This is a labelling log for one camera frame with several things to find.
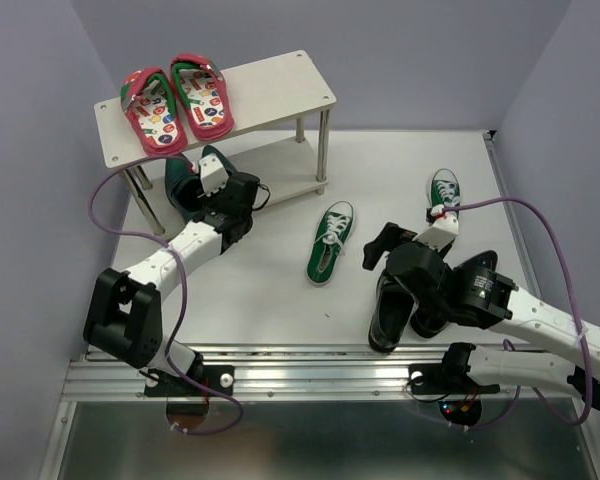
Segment aluminium table edge rail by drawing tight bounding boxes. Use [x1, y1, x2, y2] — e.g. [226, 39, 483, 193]
[482, 129, 546, 291]

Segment red patterned slipper left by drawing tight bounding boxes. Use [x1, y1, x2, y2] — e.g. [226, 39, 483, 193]
[120, 67, 187, 156]

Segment green canvas sneaker white laces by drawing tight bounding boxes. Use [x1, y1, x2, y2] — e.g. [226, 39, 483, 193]
[427, 168, 461, 207]

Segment aluminium front mounting rail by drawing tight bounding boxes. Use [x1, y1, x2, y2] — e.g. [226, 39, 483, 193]
[59, 343, 581, 401]

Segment red patterned slipper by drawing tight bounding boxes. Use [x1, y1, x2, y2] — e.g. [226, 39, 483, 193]
[120, 67, 187, 156]
[169, 53, 235, 141]

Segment black patent loafer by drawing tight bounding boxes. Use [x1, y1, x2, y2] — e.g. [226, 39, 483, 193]
[410, 250, 499, 339]
[368, 271, 416, 353]

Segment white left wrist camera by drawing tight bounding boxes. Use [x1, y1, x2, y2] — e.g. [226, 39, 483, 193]
[198, 155, 229, 197]

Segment dark green leather loafer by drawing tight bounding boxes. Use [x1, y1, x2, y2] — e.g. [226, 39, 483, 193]
[201, 144, 239, 176]

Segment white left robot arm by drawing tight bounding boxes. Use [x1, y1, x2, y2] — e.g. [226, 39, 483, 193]
[83, 172, 260, 398]

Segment red patterned slipper right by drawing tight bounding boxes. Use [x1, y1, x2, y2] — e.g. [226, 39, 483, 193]
[169, 53, 235, 141]

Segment black patent loafer left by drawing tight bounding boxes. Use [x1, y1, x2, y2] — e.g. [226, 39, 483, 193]
[368, 271, 416, 353]

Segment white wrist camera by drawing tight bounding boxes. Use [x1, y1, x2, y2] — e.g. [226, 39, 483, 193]
[414, 204, 459, 251]
[198, 155, 229, 197]

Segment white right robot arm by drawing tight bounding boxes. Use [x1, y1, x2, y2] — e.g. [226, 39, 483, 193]
[362, 223, 600, 411]

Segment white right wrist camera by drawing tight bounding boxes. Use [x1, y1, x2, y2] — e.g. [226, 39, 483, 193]
[414, 204, 459, 251]

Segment white two-tier shoe shelf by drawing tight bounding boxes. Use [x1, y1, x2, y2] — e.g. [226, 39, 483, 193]
[94, 50, 337, 239]

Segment black patent loafer right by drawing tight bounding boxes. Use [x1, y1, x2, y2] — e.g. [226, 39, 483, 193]
[410, 250, 499, 339]

